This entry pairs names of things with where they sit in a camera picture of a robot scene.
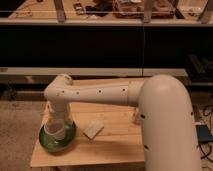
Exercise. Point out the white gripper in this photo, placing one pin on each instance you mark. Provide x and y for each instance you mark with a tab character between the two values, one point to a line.
58	112

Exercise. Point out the white ceramic cup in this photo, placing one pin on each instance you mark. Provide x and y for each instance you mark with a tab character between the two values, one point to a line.
57	131

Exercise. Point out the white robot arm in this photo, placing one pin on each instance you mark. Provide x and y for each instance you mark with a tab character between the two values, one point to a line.
168	126

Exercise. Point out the green ceramic bowl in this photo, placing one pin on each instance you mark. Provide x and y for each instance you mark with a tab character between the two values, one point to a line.
52	145

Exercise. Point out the beige sponge block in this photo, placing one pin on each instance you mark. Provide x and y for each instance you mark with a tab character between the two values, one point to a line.
93	129

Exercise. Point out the wooden table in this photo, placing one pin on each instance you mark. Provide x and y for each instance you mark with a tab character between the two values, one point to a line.
120	141

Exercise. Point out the white figurine bottle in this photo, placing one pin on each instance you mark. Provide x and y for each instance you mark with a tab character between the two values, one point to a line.
136	119

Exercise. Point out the black phone on shelf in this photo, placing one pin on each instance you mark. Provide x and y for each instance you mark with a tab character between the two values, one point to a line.
79	9

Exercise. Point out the red tray on shelf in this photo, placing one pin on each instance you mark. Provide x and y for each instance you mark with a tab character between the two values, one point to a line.
135	9

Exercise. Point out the dark blue box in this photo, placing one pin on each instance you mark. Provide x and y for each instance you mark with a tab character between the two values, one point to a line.
204	134

